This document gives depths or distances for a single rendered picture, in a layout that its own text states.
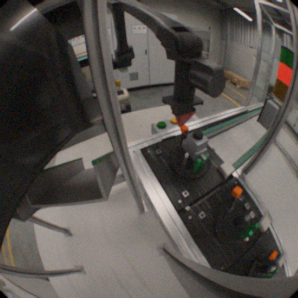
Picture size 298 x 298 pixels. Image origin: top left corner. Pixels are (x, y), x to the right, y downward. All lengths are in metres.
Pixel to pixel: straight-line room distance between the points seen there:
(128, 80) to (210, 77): 3.15
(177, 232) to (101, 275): 0.32
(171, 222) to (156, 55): 3.33
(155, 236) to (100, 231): 0.19
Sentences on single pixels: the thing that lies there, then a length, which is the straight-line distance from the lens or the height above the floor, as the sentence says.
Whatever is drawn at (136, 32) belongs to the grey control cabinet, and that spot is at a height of 1.61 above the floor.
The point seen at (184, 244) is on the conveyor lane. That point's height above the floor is 0.95.
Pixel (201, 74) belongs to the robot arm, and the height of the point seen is 1.25.
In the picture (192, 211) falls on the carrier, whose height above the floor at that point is 0.97.
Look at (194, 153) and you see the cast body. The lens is 0.35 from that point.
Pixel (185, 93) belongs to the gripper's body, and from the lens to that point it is 0.32.
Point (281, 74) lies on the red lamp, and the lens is 0.38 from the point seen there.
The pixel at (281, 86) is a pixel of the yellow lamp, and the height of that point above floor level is 1.29.
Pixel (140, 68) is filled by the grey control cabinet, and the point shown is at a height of 0.61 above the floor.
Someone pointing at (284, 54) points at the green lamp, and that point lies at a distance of 0.39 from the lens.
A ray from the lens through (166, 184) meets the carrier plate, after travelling 0.38.
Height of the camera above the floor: 1.31
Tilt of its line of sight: 49 degrees down
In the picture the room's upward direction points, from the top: 3 degrees counter-clockwise
